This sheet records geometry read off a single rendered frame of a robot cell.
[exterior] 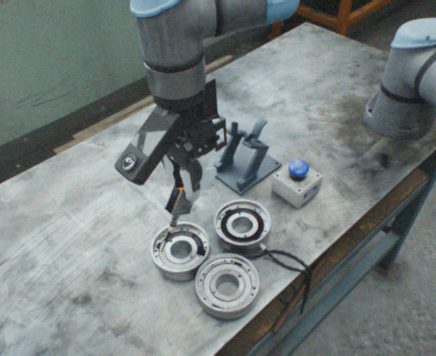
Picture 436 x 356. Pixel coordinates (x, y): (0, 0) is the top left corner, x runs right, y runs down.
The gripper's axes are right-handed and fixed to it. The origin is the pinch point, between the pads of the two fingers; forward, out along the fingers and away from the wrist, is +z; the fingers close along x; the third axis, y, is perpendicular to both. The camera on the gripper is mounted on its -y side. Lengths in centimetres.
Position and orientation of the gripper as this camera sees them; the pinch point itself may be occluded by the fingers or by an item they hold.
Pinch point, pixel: (183, 194)
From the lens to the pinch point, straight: 66.5
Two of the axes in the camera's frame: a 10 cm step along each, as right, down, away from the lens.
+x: -6.7, -5.2, 5.3
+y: 7.4, -5.2, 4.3
